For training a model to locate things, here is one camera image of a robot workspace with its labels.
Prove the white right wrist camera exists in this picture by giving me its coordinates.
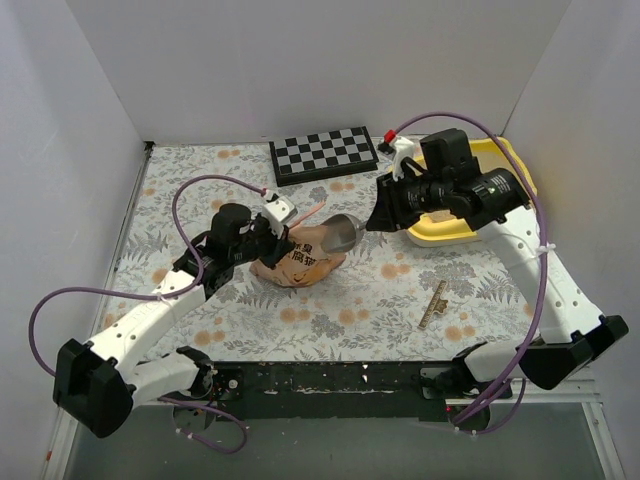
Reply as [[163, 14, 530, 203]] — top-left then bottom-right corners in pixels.
[[377, 130, 416, 182]]

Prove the small brown wooden ruler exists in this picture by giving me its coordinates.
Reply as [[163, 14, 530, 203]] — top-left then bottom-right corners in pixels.
[[418, 280, 448, 330]]

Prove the floral patterned table mat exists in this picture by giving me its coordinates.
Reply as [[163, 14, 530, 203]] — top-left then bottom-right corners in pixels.
[[113, 144, 532, 361]]

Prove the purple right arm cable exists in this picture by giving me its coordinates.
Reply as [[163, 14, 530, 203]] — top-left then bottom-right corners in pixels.
[[389, 112, 556, 435]]

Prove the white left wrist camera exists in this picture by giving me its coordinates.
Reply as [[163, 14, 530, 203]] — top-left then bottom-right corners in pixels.
[[261, 189, 297, 238]]

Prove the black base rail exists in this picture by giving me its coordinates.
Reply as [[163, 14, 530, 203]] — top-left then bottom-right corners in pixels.
[[164, 349, 501, 426]]

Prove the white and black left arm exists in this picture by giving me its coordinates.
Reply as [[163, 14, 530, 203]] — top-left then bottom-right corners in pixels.
[[53, 197, 297, 438]]

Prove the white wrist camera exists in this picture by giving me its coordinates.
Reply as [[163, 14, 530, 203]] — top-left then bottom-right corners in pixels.
[[261, 189, 297, 238], [377, 130, 416, 182]]

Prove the silver metal scoop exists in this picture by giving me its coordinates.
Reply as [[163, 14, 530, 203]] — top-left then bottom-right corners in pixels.
[[320, 213, 366, 254]]

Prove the pink cat litter bag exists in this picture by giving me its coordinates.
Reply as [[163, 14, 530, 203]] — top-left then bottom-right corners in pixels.
[[249, 202, 348, 288]]

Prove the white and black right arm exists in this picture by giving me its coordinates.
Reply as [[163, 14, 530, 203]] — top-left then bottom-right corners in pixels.
[[366, 129, 629, 398]]

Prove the black and silver chessboard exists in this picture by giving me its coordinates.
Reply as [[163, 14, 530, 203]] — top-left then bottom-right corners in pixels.
[[269, 126, 378, 187]]

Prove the yellow and white litter box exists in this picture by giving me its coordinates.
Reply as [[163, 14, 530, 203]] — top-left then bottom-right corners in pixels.
[[402, 129, 537, 247]]

